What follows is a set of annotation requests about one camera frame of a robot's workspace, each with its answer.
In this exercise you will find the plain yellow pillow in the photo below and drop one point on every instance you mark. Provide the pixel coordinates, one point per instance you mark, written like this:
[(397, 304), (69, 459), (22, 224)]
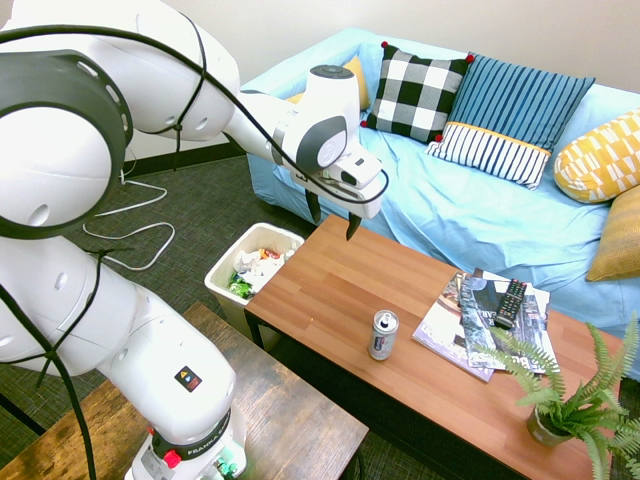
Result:
[(363, 85)]

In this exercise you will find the black white checkered pillow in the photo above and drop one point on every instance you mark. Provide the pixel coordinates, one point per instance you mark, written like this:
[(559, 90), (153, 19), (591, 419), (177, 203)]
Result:
[(415, 90)]

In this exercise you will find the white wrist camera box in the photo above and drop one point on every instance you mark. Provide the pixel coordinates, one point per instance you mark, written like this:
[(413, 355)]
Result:
[(355, 170)]

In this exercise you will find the light blue sofa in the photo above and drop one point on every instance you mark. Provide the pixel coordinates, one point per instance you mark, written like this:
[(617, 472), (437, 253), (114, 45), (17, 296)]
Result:
[(450, 210)]

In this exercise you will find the yellow white patterned bolster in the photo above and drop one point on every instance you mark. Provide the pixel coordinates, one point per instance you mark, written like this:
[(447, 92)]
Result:
[(600, 160)]

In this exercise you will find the grey plant pot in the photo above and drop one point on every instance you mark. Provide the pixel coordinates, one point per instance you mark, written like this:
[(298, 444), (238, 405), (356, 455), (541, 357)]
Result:
[(545, 431)]

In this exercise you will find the dark cover magazine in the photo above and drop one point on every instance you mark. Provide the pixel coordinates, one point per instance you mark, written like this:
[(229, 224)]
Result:
[(487, 320)]

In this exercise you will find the blue striped pillow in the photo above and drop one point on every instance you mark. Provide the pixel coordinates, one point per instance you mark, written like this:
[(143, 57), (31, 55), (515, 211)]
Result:
[(510, 100)]

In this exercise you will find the mustard cushion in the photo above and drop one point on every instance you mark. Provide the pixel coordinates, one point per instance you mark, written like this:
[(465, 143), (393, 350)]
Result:
[(622, 235)]

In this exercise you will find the rustic wooden robot table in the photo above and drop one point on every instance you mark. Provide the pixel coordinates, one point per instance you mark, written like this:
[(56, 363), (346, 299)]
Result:
[(290, 410)]

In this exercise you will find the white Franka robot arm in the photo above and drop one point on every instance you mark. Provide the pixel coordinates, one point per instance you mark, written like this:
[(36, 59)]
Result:
[(50, 165)]

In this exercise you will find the crumpled white tissue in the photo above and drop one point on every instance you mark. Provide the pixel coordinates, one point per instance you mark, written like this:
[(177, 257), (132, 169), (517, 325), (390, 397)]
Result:
[(260, 267)]

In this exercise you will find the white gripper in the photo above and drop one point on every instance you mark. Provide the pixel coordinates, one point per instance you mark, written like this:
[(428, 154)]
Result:
[(367, 202)]

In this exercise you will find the stack of magazines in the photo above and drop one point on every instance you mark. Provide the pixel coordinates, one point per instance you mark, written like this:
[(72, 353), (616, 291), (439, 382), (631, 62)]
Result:
[(440, 320)]

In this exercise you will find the green fern plant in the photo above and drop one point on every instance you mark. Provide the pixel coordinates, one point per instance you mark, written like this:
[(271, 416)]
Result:
[(590, 400)]

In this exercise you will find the white trash bin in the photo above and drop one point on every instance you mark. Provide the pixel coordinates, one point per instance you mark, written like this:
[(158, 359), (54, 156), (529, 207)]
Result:
[(225, 306)]

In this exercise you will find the wooden coffee table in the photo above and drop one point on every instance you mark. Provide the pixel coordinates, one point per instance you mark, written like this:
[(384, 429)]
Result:
[(325, 290)]

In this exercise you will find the black remote control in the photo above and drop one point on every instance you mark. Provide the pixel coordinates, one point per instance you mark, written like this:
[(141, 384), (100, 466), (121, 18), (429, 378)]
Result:
[(511, 305)]

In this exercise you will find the white cover magazine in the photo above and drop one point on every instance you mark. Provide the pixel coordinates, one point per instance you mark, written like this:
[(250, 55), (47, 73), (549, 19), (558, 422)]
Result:
[(537, 300)]

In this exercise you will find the white drink can blue label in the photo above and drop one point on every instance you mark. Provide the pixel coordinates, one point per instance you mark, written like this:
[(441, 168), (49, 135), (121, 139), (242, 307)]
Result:
[(382, 341)]

